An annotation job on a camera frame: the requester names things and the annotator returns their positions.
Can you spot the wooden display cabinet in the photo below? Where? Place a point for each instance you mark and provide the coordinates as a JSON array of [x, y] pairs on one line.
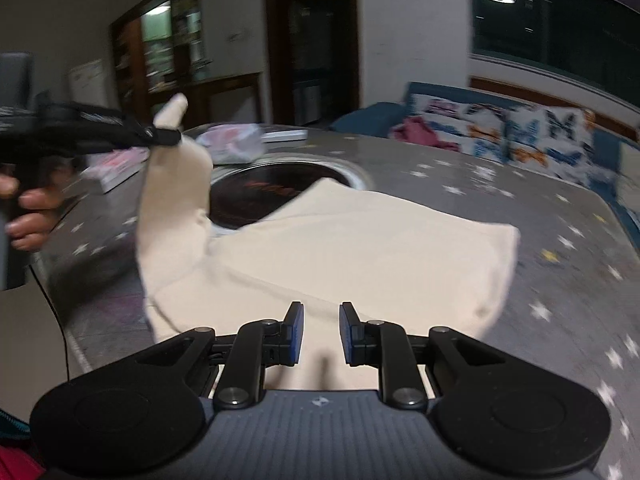
[[155, 46]]

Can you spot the pink tissue pack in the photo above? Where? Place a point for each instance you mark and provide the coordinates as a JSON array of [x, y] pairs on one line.
[[229, 145]]

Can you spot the white remote control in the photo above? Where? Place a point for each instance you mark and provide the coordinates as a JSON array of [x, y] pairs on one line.
[[280, 136]]

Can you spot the black induction cooktop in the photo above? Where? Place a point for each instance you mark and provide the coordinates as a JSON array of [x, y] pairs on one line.
[[245, 196]]

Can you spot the blue corner sofa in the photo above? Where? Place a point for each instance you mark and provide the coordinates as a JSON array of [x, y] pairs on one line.
[[378, 119]]

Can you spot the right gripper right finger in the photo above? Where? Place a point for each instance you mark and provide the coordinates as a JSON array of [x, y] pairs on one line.
[[384, 346]]

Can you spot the white refrigerator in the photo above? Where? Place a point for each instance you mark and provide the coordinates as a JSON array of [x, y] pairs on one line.
[[87, 84]]

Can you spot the dark green framed window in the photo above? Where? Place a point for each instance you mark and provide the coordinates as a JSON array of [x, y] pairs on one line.
[[595, 42]]

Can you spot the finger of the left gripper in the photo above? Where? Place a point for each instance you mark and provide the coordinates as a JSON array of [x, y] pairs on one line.
[[98, 130]]

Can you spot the left butterfly pillow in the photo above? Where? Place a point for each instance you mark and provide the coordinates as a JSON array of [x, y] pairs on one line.
[[478, 128]]

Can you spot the person left hand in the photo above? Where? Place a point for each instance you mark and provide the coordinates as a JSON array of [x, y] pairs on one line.
[[30, 231]]

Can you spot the dark wooden door frame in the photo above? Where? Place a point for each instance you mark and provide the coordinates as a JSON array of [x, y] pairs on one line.
[[313, 60]]

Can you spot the right butterfly pillow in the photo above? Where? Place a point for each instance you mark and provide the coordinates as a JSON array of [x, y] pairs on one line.
[[553, 141]]

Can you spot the grey star tablecloth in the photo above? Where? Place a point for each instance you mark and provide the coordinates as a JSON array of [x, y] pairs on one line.
[[549, 391]]

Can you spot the cream garment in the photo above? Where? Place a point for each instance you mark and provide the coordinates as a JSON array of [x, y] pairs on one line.
[[394, 260]]

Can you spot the pink tissue box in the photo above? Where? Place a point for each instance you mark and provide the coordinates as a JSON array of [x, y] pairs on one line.
[[107, 171]]

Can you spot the beige plain cushion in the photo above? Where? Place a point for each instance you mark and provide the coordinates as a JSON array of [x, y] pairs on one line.
[[628, 182]]

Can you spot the dark wooden side table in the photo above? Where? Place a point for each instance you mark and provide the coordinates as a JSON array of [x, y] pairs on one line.
[[227, 99]]

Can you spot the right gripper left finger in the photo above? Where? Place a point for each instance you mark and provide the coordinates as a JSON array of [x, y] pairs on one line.
[[247, 355]]

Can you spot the butterfly pillow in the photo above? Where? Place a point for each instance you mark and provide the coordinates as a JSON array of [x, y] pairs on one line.
[[478, 128], [553, 141]]

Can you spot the pink crumpled cloth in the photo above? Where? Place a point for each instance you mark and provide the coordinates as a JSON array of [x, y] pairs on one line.
[[414, 130]]

